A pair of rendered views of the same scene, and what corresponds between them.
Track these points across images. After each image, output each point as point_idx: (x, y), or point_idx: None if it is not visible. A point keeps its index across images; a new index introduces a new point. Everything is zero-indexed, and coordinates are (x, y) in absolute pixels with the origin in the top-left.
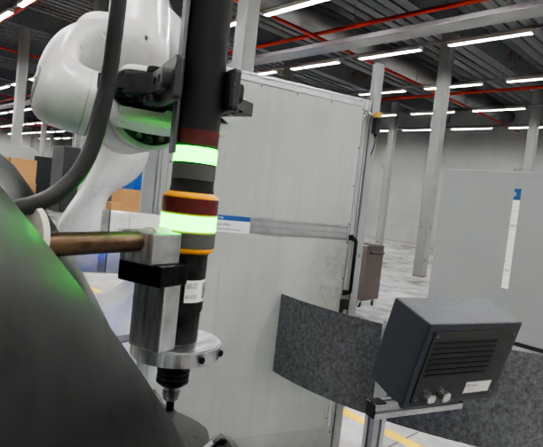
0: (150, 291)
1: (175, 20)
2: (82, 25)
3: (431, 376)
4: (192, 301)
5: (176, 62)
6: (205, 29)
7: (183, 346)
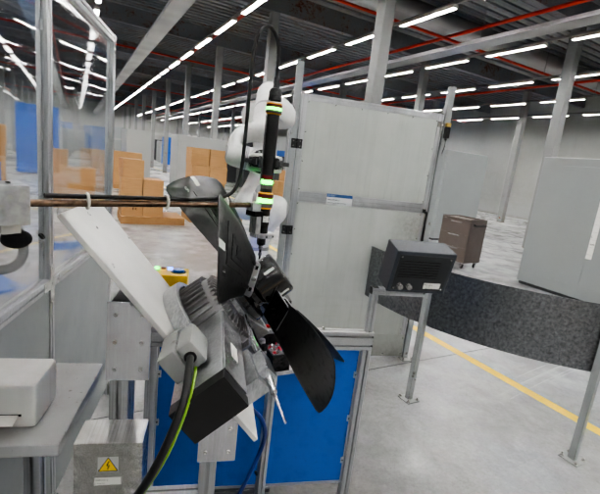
0: (253, 218)
1: (285, 105)
2: (241, 127)
3: (401, 276)
4: (265, 222)
5: (260, 158)
6: (268, 148)
7: (262, 233)
